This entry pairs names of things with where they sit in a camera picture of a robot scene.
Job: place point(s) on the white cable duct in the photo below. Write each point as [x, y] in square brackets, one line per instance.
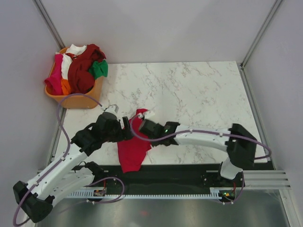
[91, 194]

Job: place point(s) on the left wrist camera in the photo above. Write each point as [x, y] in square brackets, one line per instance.
[113, 109]

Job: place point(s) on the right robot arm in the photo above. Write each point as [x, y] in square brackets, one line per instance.
[236, 141]

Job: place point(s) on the dark red t shirt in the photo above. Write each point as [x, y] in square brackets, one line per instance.
[79, 77]

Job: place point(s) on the orange t shirt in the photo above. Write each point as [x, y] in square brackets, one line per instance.
[66, 89]

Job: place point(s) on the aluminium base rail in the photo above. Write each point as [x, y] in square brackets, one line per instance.
[255, 178]

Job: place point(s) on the green t shirt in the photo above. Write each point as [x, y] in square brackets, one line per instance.
[99, 69]

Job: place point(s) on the magenta pink t shirt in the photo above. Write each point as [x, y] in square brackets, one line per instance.
[53, 82]

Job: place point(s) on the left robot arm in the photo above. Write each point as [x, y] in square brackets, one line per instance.
[38, 196]

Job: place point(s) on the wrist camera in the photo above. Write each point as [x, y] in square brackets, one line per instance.
[113, 109]
[147, 115]

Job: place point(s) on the white t shirt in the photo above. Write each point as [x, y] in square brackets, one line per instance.
[71, 53]

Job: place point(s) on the aluminium frame post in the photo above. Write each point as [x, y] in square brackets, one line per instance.
[261, 32]
[49, 23]

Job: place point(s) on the orange laundry basket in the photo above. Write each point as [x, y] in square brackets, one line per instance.
[78, 100]

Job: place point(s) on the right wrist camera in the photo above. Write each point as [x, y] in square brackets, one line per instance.
[147, 115]

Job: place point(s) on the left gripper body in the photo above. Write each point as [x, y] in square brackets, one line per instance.
[117, 134]

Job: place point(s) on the right aluminium frame post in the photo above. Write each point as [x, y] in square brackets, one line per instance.
[261, 32]

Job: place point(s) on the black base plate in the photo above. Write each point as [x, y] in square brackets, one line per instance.
[164, 179]

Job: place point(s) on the left aluminium frame post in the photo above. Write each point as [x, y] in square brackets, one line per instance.
[49, 23]

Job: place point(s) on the crimson pink t shirt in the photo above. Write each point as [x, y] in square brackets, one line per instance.
[131, 153]

